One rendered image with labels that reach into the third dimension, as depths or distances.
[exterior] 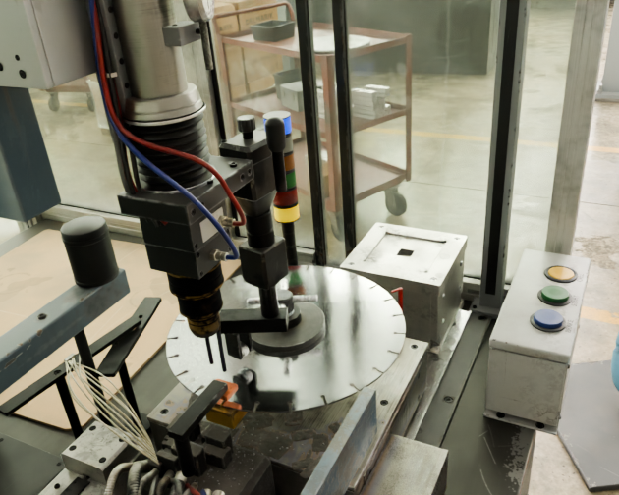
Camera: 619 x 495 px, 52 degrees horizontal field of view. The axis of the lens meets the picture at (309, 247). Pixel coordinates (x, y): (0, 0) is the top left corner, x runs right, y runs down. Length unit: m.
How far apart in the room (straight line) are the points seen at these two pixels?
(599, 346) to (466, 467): 1.57
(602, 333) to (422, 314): 1.52
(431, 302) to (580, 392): 1.23
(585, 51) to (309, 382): 0.64
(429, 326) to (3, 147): 0.74
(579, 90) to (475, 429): 0.55
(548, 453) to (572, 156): 1.14
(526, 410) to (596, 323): 1.61
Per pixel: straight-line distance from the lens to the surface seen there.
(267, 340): 0.85
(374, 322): 0.88
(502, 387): 1.00
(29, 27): 0.55
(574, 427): 2.12
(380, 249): 1.15
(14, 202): 0.66
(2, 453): 1.01
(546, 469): 2.01
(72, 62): 0.57
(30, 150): 0.65
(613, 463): 2.05
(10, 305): 1.50
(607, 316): 2.65
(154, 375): 1.17
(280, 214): 1.11
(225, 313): 0.79
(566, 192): 1.15
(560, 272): 1.11
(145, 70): 0.57
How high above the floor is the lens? 1.47
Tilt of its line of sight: 29 degrees down
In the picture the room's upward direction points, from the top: 5 degrees counter-clockwise
